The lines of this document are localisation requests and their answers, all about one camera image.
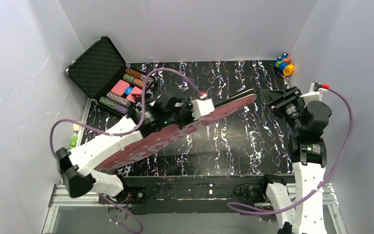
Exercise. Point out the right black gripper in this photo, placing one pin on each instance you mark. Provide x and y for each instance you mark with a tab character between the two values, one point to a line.
285	99

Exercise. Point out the beige clip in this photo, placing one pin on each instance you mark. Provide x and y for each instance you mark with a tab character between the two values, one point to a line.
76	126

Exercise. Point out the purple patterned chip stack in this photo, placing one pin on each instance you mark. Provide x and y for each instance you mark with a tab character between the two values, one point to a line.
118	99

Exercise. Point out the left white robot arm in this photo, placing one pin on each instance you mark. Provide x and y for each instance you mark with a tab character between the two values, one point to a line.
112	150

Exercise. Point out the green red chip stack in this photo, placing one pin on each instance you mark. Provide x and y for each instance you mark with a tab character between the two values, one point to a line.
137	82

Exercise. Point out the brown striped chip stack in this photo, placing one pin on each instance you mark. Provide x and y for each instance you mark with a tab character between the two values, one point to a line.
139	75

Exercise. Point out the green clip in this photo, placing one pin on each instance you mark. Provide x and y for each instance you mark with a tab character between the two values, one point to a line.
73	142

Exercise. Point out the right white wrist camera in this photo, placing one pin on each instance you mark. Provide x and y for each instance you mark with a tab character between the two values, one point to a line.
315	92

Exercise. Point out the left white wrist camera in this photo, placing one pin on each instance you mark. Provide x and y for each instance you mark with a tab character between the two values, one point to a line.
201	108

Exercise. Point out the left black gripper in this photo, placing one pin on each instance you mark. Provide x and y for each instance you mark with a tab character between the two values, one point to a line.
185	109

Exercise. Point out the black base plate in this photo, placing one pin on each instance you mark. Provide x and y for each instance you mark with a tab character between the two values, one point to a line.
190	194

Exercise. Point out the pink card deck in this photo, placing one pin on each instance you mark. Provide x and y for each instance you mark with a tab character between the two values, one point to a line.
135	95
120	88

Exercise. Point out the blue dealer chip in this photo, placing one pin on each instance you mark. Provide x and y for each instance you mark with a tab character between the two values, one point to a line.
128	91

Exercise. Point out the pink racket bag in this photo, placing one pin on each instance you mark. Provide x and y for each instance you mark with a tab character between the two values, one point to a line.
172	133

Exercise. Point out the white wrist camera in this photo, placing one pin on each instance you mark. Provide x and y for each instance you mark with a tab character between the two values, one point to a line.
201	108
315	92

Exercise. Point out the aluminium rail frame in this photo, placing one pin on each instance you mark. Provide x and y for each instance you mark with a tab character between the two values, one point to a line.
62	195

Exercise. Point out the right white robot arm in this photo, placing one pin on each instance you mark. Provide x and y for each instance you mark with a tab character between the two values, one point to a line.
305	215

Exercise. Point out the chrome case handle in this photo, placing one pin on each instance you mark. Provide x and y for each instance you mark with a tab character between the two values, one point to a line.
148	97

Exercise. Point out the black poker chip case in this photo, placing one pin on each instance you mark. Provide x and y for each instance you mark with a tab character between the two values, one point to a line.
99	69

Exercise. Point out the green purple chip stack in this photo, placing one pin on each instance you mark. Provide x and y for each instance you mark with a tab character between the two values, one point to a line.
113	105

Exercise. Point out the colourful toy blocks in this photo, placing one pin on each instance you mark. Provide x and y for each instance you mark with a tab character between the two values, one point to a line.
283	63

